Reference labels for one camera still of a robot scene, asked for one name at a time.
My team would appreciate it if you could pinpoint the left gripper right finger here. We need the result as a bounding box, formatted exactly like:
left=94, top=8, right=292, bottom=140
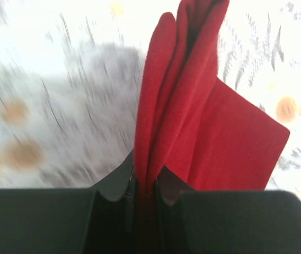
left=155, top=168, right=301, bottom=253

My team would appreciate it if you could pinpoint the floral patterned table mat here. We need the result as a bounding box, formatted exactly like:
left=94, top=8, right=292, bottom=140
left=0, top=1, right=301, bottom=199

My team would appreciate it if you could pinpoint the red t-shirt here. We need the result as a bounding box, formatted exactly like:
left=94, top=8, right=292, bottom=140
left=134, top=1, right=289, bottom=224

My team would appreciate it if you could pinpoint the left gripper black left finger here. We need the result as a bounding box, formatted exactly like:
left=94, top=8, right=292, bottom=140
left=0, top=155, right=136, bottom=253

